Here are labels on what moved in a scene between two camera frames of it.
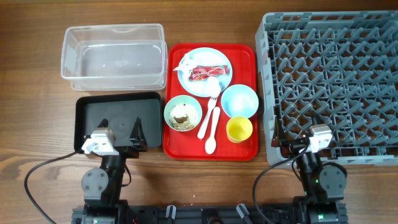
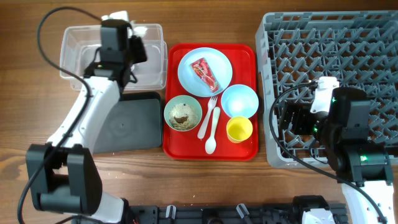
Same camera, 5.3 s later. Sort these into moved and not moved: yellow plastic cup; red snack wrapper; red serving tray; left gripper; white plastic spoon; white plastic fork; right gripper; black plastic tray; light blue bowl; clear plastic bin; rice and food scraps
Moved: right gripper; left gripper; red snack wrapper
Not moved: black plastic tray; red serving tray; clear plastic bin; rice and food scraps; light blue bowl; yellow plastic cup; white plastic fork; white plastic spoon
